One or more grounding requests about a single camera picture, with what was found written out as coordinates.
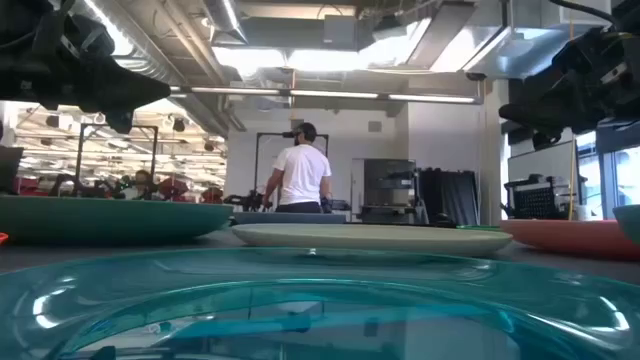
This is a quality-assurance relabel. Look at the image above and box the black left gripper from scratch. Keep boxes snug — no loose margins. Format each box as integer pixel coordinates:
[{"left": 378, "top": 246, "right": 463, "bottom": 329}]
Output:
[{"left": 0, "top": 0, "right": 172, "bottom": 135}]

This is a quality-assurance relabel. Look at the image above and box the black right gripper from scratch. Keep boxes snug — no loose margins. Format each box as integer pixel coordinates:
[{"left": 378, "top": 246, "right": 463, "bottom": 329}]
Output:
[{"left": 499, "top": 19, "right": 640, "bottom": 151}]

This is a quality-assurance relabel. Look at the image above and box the coral plastic plate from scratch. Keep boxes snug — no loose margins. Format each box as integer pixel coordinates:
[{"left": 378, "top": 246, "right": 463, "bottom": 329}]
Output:
[{"left": 499, "top": 218, "right": 640, "bottom": 262}]

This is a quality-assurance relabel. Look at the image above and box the dark green plastic plate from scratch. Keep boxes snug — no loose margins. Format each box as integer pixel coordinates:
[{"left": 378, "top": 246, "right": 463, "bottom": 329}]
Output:
[{"left": 0, "top": 194, "right": 235, "bottom": 246}]

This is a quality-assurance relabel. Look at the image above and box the white board panel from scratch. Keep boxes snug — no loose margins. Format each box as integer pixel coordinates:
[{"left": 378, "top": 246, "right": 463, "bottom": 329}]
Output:
[{"left": 507, "top": 140, "right": 576, "bottom": 184}]

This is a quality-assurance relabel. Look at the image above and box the black crate cart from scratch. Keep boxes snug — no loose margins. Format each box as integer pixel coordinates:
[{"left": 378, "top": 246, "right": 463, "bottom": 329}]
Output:
[{"left": 501, "top": 173, "right": 581, "bottom": 221}]

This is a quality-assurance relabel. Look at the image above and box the person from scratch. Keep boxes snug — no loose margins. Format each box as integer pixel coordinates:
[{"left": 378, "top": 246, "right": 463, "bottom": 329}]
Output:
[
  {"left": 119, "top": 169, "right": 156, "bottom": 201},
  {"left": 261, "top": 122, "right": 334, "bottom": 215}
]

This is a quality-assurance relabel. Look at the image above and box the red machine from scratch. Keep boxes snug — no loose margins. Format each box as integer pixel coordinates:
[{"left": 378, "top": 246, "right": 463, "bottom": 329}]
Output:
[
  {"left": 158, "top": 177, "right": 190, "bottom": 202},
  {"left": 200, "top": 185, "right": 225, "bottom": 205}
]

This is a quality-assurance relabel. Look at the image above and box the black curtain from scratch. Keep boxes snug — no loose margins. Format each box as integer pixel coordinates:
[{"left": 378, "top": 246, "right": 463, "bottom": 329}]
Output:
[{"left": 417, "top": 168, "right": 480, "bottom": 227}]

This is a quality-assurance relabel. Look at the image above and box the dark monitor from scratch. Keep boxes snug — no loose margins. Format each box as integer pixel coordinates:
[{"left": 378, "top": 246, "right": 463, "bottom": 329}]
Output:
[{"left": 0, "top": 145, "right": 25, "bottom": 195}]

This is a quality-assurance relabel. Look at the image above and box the teal plastic plate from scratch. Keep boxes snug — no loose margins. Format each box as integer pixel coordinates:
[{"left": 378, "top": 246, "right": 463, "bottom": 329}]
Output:
[{"left": 612, "top": 203, "right": 640, "bottom": 246}]

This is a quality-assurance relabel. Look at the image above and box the grey metal cabinet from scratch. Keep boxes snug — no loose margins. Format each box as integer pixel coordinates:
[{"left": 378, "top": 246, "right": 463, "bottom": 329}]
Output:
[{"left": 351, "top": 158, "right": 419, "bottom": 225}]

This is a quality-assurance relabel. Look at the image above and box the ceiling light bar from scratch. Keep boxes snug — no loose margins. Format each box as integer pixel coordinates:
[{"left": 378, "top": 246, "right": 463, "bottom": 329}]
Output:
[{"left": 169, "top": 85, "right": 484, "bottom": 105}]

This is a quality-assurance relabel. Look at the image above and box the blue transparent lid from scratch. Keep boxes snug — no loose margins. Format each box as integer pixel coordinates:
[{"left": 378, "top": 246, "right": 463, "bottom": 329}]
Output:
[{"left": 0, "top": 246, "right": 640, "bottom": 360}]

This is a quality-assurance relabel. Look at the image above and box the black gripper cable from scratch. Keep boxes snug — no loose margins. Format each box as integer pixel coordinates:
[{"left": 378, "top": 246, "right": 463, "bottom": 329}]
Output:
[{"left": 548, "top": 0, "right": 619, "bottom": 25}]

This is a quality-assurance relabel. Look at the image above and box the silver ventilation duct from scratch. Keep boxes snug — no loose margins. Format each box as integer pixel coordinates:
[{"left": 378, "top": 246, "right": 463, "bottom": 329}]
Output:
[{"left": 202, "top": 0, "right": 249, "bottom": 45}]

